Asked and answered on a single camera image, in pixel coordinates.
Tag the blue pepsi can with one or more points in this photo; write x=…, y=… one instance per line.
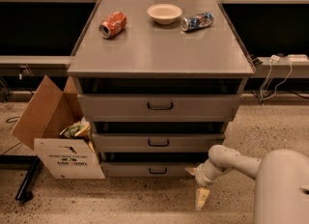
x=196, y=22

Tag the open cardboard box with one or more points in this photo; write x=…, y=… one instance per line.
x=49, y=111

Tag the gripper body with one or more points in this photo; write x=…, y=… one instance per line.
x=201, y=176

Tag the crushed orange soda can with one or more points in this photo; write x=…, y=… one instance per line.
x=112, y=25

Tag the grey middle drawer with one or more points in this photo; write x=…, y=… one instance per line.
x=156, y=143

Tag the grey top drawer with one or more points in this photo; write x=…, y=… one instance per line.
x=158, y=108

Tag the trash inside cardboard box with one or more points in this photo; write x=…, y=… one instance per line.
x=79, y=130

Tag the grey bottom drawer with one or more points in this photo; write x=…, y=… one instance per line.
x=147, y=169

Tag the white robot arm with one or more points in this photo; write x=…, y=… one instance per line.
x=281, y=182

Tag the black metal table leg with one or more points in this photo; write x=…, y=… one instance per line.
x=31, y=164

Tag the white power strip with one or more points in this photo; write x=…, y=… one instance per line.
x=297, y=58

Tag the white charger with cable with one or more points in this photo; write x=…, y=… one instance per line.
x=263, y=89

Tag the grey drawer cabinet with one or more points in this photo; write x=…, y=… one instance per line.
x=146, y=58

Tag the grey drawer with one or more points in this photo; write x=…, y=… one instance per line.
x=147, y=169
x=156, y=143
x=158, y=108

